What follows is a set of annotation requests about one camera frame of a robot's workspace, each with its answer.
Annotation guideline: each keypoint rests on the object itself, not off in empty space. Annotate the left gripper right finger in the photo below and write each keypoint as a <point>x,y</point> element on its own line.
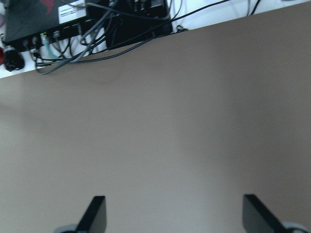
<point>257,218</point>

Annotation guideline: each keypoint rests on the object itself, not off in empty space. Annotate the black network switch box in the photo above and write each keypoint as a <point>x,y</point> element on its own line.
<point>26,19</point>

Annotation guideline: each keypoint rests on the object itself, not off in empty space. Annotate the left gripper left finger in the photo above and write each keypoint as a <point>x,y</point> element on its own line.
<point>94,220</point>

